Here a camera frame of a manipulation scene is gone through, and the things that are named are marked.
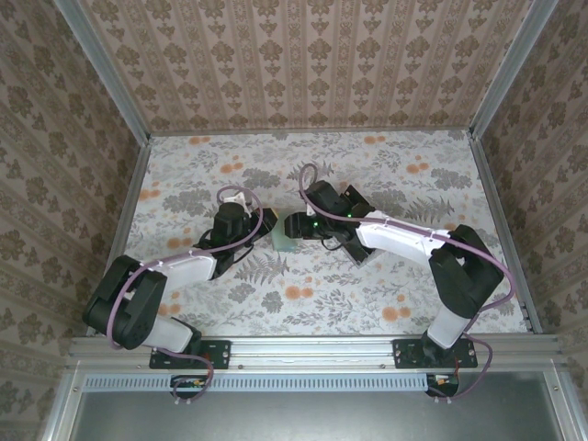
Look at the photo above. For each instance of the green card holder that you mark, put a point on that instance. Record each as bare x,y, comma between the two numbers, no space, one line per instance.
281,242

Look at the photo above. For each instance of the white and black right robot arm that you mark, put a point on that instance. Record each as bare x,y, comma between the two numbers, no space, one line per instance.
399,236

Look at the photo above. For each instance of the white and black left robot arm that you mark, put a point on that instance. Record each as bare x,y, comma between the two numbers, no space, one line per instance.
184,266

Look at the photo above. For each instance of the black credit card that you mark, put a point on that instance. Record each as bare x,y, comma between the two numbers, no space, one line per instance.
354,194
359,249

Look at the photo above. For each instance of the floral patterned table cover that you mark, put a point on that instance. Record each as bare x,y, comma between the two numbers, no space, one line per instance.
413,285

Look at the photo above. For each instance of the black controller box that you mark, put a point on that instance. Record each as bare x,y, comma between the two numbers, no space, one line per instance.
184,385
448,383

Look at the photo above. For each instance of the grey metal sheet panel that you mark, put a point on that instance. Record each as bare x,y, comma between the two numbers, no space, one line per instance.
312,418

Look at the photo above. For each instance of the aluminium back rail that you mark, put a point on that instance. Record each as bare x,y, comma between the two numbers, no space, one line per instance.
312,131

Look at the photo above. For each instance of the aluminium side rail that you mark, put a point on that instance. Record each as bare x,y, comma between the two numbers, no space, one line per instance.
500,216
131,202

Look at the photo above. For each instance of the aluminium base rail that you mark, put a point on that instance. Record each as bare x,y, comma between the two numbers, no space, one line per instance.
312,351

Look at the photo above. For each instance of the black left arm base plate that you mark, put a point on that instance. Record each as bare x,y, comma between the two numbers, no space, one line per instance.
220,353

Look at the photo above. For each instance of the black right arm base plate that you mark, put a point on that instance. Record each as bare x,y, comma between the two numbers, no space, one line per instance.
404,353

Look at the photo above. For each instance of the aluminium corner post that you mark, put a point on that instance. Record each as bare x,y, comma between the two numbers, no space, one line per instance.
505,69
105,73

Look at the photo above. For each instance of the aluminium lower frame rail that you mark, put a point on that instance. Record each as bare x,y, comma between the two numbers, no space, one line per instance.
59,409
562,409

